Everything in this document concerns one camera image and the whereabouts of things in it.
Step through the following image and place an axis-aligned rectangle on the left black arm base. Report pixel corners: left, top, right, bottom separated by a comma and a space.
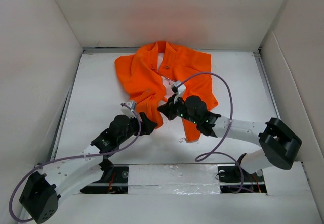
80, 159, 129, 194

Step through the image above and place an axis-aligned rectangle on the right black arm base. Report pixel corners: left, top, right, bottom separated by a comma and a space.
215, 165, 267, 194

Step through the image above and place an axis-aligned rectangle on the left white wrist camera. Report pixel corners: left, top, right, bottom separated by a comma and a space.
121, 100, 136, 118

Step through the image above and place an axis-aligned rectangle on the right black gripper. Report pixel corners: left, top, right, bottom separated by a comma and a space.
157, 94, 199, 125

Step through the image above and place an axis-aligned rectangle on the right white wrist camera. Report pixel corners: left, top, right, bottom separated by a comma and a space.
171, 81, 186, 103

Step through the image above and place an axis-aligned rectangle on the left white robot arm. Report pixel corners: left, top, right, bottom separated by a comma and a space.
19, 111, 157, 223

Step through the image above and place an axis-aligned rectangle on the orange zip jacket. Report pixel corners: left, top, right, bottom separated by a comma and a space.
115, 41, 218, 127

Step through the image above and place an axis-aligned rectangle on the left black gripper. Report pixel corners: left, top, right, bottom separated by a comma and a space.
117, 112, 155, 144

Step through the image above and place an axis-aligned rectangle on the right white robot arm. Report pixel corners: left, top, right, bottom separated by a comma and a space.
158, 95, 302, 181

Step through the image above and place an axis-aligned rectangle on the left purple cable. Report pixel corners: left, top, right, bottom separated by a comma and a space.
9, 102, 141, 222

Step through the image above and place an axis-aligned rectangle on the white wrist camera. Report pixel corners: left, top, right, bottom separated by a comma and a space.
171, 81, 186, 103
121, 100, 136, 118

